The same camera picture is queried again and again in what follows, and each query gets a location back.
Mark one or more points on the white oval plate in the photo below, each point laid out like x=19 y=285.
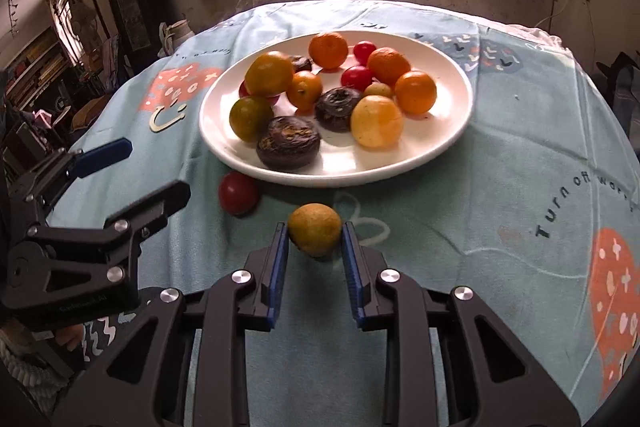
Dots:
x=425 y=142

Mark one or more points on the cluttered shelf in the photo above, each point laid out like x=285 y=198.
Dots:
x=35 y=62

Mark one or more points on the light blue printed tablecloth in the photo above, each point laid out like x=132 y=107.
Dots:
x=450 y=232

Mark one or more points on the dark purple passion fruit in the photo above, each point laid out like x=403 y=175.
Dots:
x=300 y=63
x=288 y=143
x=338 y=108

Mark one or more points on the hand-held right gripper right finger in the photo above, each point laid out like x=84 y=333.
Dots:
x=352 y=277

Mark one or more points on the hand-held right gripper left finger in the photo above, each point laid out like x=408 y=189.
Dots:
x=277 y=277

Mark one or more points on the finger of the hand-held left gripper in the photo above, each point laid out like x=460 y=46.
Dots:
x=150 y=209
x=102 y=153

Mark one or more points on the standing fan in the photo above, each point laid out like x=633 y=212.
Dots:
x=87 y=27

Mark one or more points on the person's left hand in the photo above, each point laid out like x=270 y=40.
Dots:
x=67 y=337

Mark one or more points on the green orange mandarin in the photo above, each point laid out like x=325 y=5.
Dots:
x=268 y=73

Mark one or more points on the white jug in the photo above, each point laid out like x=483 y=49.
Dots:
x=176 y=36

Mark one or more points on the large yellow orange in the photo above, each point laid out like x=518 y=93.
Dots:
x=376 y=121

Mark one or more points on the chair with clothes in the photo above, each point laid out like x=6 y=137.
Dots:
x=620 y=82

